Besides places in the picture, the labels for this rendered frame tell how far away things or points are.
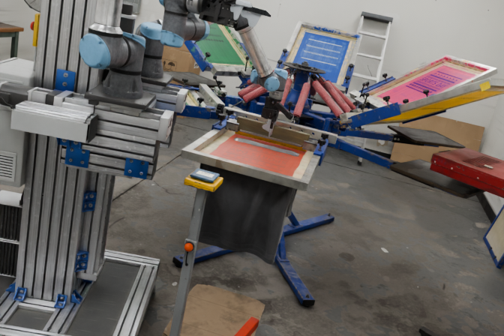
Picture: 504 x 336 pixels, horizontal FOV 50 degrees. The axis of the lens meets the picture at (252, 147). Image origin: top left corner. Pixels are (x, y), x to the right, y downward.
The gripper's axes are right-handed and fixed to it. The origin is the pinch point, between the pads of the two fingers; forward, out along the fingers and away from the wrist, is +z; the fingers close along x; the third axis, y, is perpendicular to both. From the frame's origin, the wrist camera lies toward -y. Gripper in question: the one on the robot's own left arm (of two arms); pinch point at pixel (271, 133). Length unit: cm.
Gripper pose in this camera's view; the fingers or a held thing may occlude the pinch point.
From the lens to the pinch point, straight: 294.5
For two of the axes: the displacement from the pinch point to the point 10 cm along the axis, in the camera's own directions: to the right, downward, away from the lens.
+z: -2.0, 9.4, 2.7
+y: -9.5, -2.5, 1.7
